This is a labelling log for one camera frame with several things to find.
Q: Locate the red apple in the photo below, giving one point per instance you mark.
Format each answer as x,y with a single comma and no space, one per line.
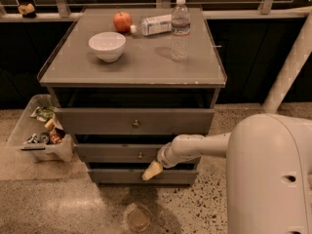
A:
122,22

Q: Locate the grey drawer cabinet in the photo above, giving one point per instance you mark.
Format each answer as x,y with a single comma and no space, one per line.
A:
145,76

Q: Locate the lying bottle with label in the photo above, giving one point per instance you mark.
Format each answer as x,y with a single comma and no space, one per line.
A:
153,26

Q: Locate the green crumpled wrapper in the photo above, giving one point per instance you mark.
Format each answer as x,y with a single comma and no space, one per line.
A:
44,113

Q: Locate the small yellow black object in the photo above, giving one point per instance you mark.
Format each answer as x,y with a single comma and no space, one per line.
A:
27,10

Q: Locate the upright clear water bottle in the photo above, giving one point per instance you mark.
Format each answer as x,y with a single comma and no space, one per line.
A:
180,30

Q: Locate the white diagonal pole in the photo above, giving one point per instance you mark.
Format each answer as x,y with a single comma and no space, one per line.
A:
297,57

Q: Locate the white ceramic bowl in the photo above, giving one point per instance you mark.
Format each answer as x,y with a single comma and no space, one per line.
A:
108,46

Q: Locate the red snack wrapper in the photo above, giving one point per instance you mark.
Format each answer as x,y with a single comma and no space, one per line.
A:
56,136

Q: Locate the clear plastic trash bin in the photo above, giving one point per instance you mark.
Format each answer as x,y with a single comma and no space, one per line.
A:
35,135

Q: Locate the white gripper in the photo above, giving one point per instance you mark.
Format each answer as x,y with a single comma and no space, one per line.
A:
165,159

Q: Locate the grey top drawer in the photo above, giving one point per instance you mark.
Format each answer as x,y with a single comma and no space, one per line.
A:
134,121

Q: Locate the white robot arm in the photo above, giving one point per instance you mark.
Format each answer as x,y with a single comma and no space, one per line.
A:
268,161

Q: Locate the metal window railing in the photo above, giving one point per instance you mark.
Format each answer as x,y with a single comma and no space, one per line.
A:
156,4

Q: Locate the grey drawer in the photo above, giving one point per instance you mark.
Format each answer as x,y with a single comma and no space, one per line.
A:
134,121
117,153

